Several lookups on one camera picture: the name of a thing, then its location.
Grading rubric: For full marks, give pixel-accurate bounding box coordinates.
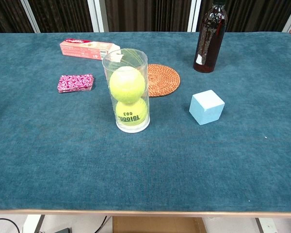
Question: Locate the yellow tennis ball black print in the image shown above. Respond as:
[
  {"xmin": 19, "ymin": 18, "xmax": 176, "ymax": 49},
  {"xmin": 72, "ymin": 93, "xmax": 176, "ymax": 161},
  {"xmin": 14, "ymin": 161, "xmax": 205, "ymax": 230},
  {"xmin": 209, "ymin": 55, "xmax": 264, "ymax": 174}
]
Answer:
[{"xmin": 115, "ymin": 97, "xmax": 148, "ymax": 127}]

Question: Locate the clear plastic ball tube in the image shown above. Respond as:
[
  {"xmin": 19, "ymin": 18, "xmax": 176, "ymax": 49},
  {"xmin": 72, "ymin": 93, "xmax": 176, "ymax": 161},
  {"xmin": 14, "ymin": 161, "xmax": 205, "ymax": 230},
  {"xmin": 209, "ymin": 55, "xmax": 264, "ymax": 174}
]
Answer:
[{"xmin": 101, "ymin": 48, "xmax": 151, "ymax": 133}]

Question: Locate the plain yellow tennis ball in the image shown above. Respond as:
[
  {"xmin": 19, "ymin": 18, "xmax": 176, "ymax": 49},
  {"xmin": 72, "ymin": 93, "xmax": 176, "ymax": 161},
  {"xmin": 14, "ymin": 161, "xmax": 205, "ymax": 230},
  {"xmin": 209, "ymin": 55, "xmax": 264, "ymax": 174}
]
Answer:
[{"xmin": 109, "ymin": 66, "xmax": 146, "ymax": 104}]

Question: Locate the round woven rattan coaster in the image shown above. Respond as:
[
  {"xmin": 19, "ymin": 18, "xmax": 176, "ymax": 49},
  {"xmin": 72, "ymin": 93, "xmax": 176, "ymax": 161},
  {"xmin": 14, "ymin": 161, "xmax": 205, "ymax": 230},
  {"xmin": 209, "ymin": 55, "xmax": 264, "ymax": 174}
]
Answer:
[{"xmin": 146, "ymin": 64, "xmax": 181, "ymax": 98}]

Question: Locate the teal velvet table cloth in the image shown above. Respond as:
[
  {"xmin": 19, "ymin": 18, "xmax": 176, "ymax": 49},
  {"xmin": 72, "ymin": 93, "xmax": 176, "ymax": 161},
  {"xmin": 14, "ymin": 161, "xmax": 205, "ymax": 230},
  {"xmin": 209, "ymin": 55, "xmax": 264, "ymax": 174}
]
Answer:
[{"xmin": 0, "ymin": 31, "xmax": 291, "ymax": 212}]

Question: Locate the light blue foam cube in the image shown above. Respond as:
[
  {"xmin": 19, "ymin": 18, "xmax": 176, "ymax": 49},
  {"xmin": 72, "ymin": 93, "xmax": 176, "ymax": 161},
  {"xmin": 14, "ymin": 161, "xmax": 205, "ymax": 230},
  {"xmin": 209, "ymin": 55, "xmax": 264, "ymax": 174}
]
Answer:
[{"xmin": 189, "ymin": 89, "xmax": 226, "ymax": 126}]

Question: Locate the red white toothpaste box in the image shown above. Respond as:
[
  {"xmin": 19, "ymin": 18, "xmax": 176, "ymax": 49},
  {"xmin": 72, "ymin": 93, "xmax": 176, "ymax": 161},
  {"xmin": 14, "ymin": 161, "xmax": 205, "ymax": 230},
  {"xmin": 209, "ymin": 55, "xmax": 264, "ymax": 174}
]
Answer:
[{"xmin": 59, "ymin": 38, "xmax": 123, "ymax": 62}]

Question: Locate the dark pleated curtain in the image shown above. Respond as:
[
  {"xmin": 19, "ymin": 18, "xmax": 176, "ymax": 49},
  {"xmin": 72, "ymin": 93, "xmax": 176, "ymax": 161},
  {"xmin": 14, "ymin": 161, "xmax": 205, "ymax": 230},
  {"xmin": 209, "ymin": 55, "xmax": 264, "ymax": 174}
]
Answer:
[{"xmin": 0, "ymin": 0, "xmax": 291, "ymax": 34}]

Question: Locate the dark brown glass bottle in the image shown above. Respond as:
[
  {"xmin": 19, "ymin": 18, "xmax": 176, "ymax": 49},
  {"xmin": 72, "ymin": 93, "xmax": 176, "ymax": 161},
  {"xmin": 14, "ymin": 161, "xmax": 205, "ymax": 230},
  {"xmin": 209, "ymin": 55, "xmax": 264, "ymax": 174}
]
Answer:
[{"xmin": 193, "ymin": 0, "xmax": 228, "ymax": 74}]

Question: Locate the brown cardboard box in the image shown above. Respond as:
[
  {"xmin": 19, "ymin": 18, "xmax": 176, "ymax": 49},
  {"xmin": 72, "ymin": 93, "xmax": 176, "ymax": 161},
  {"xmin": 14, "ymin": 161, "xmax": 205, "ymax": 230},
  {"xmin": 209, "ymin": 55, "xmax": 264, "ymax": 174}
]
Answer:
[{"xmin": 112, "ymin": 215, "xmax": 207, "ymax": 233}]

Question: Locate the white table leg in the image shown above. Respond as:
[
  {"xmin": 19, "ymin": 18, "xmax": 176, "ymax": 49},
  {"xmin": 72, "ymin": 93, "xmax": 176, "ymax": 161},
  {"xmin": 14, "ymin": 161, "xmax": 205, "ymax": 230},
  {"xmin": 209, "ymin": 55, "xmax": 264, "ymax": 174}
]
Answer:
[
  {"xmin": 254, "ymin": 217, "xmax": 280, "ymax": 233},
  {"xmin": 23, "ymin": 214, "xmax": 46, "ymax": 233}
]

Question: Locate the black floor cable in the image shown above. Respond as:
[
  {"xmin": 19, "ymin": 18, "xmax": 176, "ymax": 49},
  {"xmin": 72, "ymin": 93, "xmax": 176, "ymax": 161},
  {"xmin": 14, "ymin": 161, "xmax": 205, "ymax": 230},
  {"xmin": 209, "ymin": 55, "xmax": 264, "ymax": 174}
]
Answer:
[
  {"xmin": 94, "ymin": 215, "xmax": 108, "ymax": 233},
  {"xmin": 0, "ymin": 218, "xmax": 21, "ymax": 233}
]

